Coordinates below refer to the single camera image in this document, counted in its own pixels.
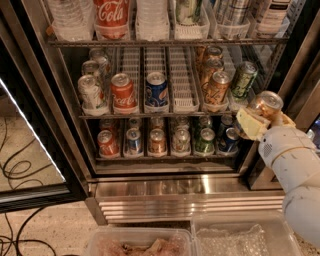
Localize front white soda can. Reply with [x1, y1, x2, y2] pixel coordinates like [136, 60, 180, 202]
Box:
[78, 75, 105, 109]

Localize clear water bottle left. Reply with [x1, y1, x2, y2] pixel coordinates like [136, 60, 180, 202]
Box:
[47, 0, 95, 42]

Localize black floor cable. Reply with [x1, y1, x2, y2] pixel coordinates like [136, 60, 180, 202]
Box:
[0, 118, 58, 256]

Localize empty white shelf tray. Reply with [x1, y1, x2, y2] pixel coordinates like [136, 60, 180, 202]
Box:
[168, 47, 200, 113]

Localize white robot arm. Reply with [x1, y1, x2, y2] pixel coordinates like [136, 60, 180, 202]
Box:
[236, 108, 320, 248]

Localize clear bin with bubble wrap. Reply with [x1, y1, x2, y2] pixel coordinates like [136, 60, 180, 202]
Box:
[191, 210, 303, 256]

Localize red Coca-Cola can middle shelf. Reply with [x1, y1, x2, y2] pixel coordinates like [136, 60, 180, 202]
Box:
[111, 73, 136, 109]

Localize green soda can middle shelf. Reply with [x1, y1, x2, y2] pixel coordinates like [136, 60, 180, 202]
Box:
[231, 61, 258, 99]

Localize white green can bottom shelf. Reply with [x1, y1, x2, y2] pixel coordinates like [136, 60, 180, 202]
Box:
[172, 128, 190, 153]

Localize clear bin with brown items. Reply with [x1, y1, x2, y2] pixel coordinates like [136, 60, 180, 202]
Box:
[83, 227, 196, 256]

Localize orange can bottom shelf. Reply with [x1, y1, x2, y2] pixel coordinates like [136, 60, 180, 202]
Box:
[148, 128, 166, 154]

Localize green bottle top shelf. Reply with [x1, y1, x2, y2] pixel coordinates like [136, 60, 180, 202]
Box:
[175, 0, 202, 25]

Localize red Coca-Cola bottle top shelf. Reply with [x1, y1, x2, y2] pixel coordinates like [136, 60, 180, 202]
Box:
[93, 0, 130, 40]

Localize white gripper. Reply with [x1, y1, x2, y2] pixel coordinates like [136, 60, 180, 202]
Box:
[235, 108, 316, 168]

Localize orange soda can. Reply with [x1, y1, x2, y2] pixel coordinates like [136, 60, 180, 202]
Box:
[200, 58, 224, 84]
[248, 91, 283, 121]
[202, 71, 231, 105]

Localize striped can top shelf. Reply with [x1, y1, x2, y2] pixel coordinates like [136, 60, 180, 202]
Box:
[215, 0, 251, 26]

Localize blue Pepsi can middle shelf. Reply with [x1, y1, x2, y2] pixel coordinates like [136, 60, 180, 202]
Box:
[145, 72, 169, 107]

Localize clear water bottle centre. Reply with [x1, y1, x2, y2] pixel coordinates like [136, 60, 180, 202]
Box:
[135, 0, 169, 41]

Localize steel fridge cabinet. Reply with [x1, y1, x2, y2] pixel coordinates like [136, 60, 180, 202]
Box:
[45, 0, 319, 225]

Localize blue Pepsi can bottom right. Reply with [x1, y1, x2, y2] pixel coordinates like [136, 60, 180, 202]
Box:
[218, 127, 239, 153]

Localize open glass fridge door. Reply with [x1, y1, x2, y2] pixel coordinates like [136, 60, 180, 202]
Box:
[0, 0, 88, 213]

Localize white soda can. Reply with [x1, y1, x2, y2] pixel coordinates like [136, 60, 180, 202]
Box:
[78, 75, 105, 109]
[81, 60, 101, 80]
[89, 48, 111, 78]

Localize red can bottom shelf front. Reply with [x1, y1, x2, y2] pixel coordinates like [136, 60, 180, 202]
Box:
[97, 130, 119, 156]

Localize white labelled bottle top shelf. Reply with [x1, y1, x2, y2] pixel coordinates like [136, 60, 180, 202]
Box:
[253, 0, 291, 38]

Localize clear water bottle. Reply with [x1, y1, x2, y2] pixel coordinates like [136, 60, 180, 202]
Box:
[135, 0, 169, 41]
[47, 0, 95, 42]

